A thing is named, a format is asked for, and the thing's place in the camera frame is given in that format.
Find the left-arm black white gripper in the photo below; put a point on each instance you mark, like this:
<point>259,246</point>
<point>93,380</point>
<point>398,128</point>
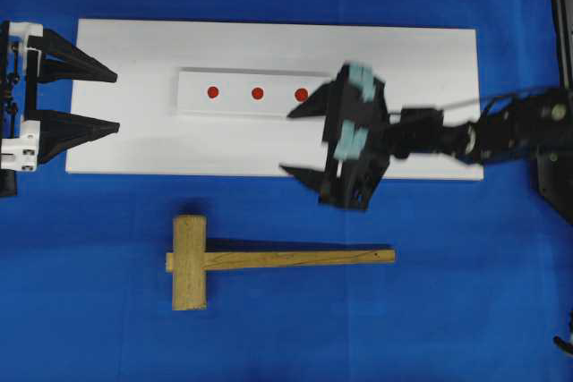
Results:
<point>31,54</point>

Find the blue table cloth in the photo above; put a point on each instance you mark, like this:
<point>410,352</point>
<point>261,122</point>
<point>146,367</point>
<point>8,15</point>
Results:
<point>481,285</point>

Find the small white raised block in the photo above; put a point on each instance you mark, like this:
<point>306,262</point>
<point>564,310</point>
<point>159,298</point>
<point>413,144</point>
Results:
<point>244,92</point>

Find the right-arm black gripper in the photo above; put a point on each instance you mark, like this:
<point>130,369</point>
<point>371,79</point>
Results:
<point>350,184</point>

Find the wooden mallet hammer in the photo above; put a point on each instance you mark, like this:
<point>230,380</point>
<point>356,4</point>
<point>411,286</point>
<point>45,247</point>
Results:
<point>190,261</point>

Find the large white foam board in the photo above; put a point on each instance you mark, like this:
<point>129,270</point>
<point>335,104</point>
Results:
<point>420,67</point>

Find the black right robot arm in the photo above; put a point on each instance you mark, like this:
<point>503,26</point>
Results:
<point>511,126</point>

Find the black left arm base block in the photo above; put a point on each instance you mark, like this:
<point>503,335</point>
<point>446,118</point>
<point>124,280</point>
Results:
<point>8,183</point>

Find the right wrist camera teal-taped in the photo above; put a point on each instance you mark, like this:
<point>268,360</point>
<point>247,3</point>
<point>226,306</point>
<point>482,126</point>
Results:
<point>356,109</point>

